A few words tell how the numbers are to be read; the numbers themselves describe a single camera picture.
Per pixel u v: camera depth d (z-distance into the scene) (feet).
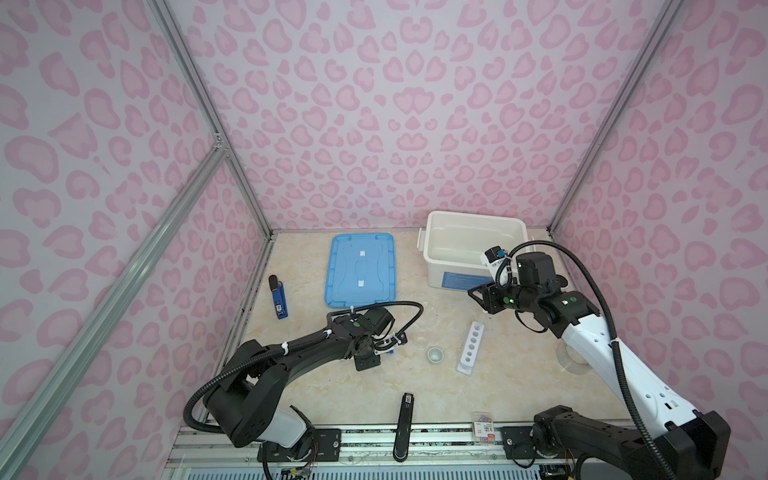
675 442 1.21
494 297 2.18
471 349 2.77
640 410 1.28
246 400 1.39
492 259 2.21
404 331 2.52
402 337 2.52
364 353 2.33
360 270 3.54
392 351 2.89
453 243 3.54
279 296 3.28
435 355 2.84
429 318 3.12
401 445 2.39
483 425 2.45
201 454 2.36
